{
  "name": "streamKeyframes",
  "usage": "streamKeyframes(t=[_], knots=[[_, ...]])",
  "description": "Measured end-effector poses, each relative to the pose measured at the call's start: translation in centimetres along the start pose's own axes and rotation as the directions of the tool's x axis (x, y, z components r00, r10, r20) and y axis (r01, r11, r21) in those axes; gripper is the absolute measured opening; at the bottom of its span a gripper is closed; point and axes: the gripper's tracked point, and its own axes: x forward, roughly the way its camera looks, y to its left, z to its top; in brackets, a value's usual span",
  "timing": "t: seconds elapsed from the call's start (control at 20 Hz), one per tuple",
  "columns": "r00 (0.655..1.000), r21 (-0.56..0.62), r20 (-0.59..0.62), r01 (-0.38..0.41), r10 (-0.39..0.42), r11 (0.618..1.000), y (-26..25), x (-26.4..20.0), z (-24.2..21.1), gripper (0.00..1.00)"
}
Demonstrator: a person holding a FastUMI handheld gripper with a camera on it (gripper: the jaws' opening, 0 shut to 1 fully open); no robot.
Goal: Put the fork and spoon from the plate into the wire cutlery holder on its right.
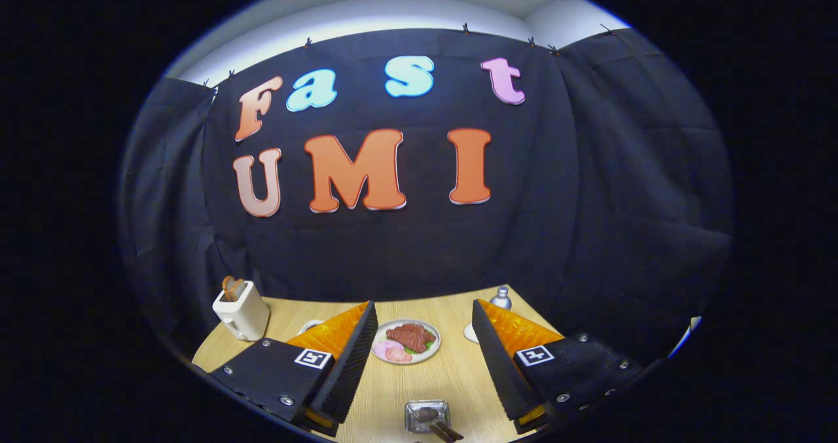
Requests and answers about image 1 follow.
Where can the row of black cloth clips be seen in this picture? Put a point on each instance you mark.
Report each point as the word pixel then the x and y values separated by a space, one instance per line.
pixel 308 41

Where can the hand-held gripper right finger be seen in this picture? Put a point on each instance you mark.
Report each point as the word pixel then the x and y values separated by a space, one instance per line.
pixel 497 364

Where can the cream toaster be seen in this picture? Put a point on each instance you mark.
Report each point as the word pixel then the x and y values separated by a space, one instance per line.
pixel 245 318

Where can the white divided bean tray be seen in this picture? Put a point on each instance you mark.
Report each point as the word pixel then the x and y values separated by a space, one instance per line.
pixel 309 327

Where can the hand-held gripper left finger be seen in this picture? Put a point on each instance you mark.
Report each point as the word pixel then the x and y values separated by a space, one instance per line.
pixel 350 364

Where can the white square coaster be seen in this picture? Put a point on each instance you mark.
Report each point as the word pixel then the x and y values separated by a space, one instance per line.
pixel 470 333

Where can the metal cutlery basket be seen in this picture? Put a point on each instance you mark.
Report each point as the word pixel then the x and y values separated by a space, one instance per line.
pixel 416 410

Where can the white plate with meat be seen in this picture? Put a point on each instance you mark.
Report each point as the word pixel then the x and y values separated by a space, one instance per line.
pixel 409 339

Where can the brown toast slices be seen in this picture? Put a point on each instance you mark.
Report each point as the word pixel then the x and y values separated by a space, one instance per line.
pixel 232 288

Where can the green and silver bottle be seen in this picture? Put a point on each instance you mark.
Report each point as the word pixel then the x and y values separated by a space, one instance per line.
pixel 501 299

